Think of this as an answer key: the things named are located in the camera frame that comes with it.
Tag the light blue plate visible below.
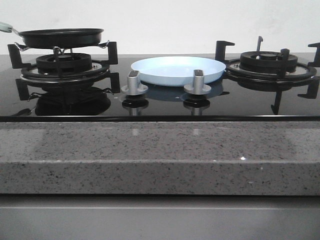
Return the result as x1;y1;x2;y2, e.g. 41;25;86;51
131;56;226;87

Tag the black frying pan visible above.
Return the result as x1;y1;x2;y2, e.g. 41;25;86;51
0;22;104;49

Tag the silver left stove knob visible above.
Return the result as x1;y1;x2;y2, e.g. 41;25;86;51
121;70;149;96

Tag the silver stove knob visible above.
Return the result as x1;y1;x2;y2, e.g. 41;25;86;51
183;69;212;95
121;70;149;96

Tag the silver right stove knob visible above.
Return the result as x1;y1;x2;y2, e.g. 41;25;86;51
183;69;212;95

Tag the black glass stove top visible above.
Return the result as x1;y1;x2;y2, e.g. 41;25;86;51
0;55;320;122

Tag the right black burner grate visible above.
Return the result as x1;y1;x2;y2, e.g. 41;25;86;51
215;36;320;99

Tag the black burner grate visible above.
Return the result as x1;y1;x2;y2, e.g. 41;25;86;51
215;36;320;99
8;41;120;96

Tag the left black burner grate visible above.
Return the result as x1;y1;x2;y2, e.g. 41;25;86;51
8;41;120;96

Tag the grey cabinet drawer front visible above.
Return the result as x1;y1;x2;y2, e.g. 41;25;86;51
0;195;320;240

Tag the wire pan support rack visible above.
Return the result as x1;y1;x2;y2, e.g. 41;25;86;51
13;40;111;54

